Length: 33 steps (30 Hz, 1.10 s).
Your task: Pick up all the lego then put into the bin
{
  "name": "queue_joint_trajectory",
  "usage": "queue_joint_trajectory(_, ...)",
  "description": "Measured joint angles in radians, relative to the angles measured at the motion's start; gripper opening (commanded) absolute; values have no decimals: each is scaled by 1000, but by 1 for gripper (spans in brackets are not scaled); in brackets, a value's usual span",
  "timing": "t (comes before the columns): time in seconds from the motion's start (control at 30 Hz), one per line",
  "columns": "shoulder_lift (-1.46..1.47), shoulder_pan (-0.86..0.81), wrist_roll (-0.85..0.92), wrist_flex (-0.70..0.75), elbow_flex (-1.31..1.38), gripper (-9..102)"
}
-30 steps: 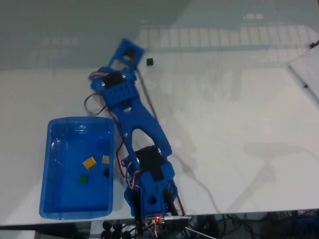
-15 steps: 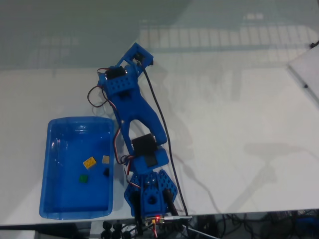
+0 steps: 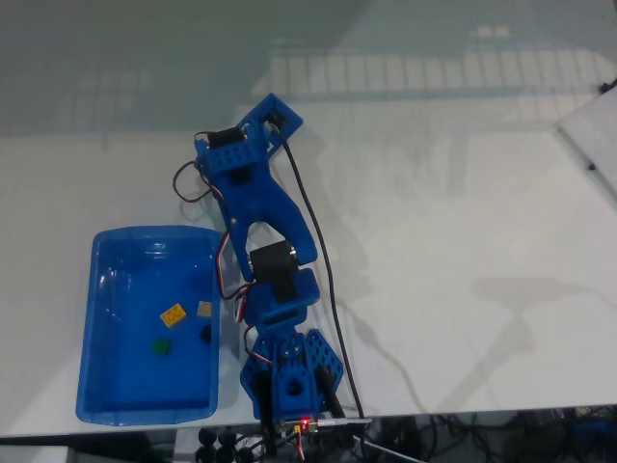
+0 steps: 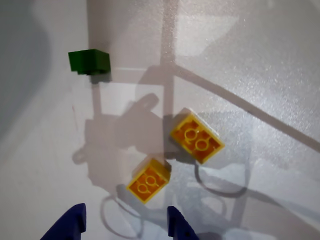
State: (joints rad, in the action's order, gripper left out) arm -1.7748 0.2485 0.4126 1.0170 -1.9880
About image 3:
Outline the yellow lego brick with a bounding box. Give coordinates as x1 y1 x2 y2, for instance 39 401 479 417
159 303 189 331

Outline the blue plastic bin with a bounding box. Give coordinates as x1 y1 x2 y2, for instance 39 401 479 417
75 225 223 428

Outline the motor controller board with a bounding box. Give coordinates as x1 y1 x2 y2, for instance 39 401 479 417
282 417 322 435

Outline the black clamp knob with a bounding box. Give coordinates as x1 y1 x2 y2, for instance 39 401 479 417
216 431 237 463
195 427 217 463

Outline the white board panel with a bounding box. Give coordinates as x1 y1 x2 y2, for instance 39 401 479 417
553 89 617 204

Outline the blue object under table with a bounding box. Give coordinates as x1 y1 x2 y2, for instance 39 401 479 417
572 418 614 448

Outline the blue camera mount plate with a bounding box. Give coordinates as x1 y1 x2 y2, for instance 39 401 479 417
239 93 304 150

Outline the red black servo wire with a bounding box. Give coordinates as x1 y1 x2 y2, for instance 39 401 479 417
172 161 216 204

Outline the black camera cable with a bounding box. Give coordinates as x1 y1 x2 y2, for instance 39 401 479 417
277 134 367 452

